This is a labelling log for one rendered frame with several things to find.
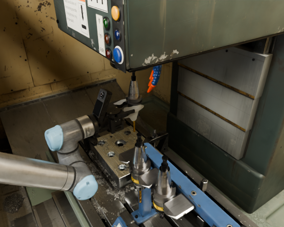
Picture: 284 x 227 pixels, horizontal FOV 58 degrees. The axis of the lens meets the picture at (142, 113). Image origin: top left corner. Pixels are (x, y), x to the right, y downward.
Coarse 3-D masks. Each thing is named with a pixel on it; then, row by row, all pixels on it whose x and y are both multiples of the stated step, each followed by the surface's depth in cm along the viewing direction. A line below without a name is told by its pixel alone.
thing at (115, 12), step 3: (114, 6) 46; (111, 9) 47; (114, 9) 46; (117, 9) 46; (111, 12) 47; (114, 12) 46; (117, 12) 46; (114, 15) 47; (117, 15) 46; (114, 18) 47; (117, 18) 47
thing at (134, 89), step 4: (136, 80) 93; (132, 84) 93; (136, 84) 93; (132, 88) 93; (136, 88) 93; (128, 92) 95; (132, 92) 94; (136, 92) 94; (128, 96) 95; (132, 96) 94; (136, 96) 95
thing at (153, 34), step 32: (128, 0) 44; (160, 0) 48; (192, 0) 52; (224, 0) 57; (256, 0) 63; (96, 32) 58; (128, 32) 47; (160, 32) 51; (192, 32) 56; (224, 32) 61; (256, 32) 68; (128, 64) 51; (160, 64) 55
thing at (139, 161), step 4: (136, 148) 68; (140, 148) 68; (144, 148) 69; (136, 152) 69; (140, 152) 68; (144, 152) 69; (136, 156) 69; (140, 156) 69; (144, 156) 69; (132, 160) 72; (136, 160) 70; (140, 160) 69; (144, 160) 70; (132, 164) 72; (136, 164) 70; (140, 164) 70; (144, 164) 70; (140, 168) 70
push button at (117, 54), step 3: (117, 48) 50; (114, 51) 51; (117, 51) 50; (120, 51) 50; (114, 54) 51; (117, 54) 50; (120, 54) 50; (114, 57) 52; (117, 57) 51; (120, 57) 50; (117, 60) 51; (120, 60) 50
